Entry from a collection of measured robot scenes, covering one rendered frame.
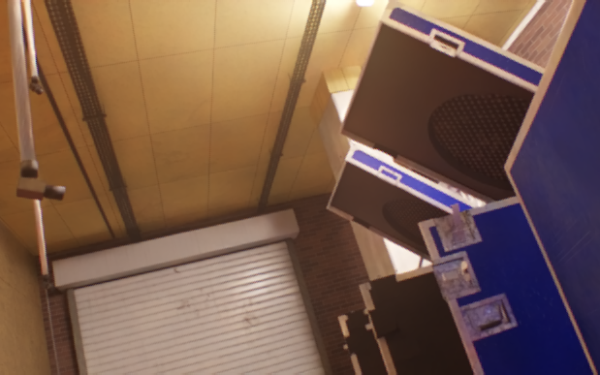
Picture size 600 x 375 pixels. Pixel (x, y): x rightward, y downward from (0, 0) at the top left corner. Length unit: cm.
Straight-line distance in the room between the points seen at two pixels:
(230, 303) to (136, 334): 129
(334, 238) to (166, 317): 265
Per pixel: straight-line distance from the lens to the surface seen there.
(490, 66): 209
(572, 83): 93
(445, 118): 250
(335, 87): 515
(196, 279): 764
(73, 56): 416
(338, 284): 797
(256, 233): 760
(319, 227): 815
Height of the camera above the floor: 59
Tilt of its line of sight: 20 degrees up
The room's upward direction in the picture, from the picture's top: 17 degrees counter-clockwise
